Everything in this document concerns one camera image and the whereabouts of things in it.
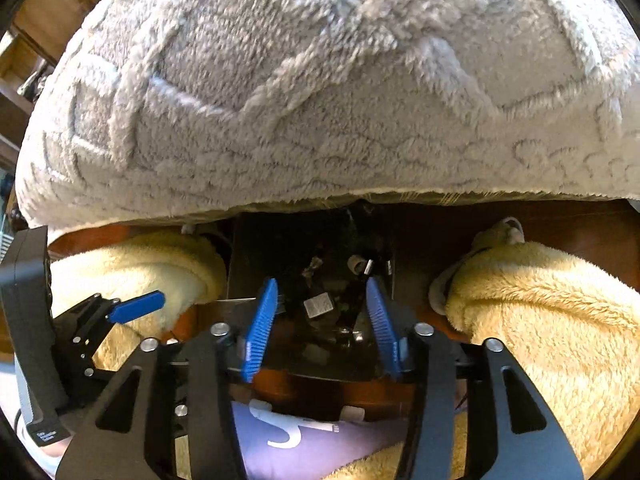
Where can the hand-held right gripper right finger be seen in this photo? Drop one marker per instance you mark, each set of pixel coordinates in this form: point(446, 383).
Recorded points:
point(381, 327)

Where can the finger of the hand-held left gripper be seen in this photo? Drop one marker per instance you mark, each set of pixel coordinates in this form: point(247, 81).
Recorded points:
point(136, 307)

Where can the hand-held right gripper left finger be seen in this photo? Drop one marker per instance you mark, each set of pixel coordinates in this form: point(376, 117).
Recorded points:
point(261, 327)

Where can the black trash bin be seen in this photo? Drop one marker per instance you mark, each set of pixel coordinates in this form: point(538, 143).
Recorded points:
point(310, 255)

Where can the yellow fleece pant leg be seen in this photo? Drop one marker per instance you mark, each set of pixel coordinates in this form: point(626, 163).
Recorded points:
point(545, 340)
point(145, 280)

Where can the silver foil packet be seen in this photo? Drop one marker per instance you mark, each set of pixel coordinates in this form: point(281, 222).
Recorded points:
point(318, 306)

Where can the small white cap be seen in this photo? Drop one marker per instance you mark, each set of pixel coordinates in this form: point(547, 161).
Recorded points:
point(355, 263)

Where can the purple shirt with white print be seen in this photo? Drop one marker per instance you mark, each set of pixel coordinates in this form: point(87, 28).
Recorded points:
point(320, 442)

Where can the grey fleece blanket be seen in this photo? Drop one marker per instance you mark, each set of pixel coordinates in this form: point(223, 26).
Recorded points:
point(330, 90)

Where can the wooden cabinet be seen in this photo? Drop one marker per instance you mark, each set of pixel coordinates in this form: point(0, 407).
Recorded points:
point(35, 25)

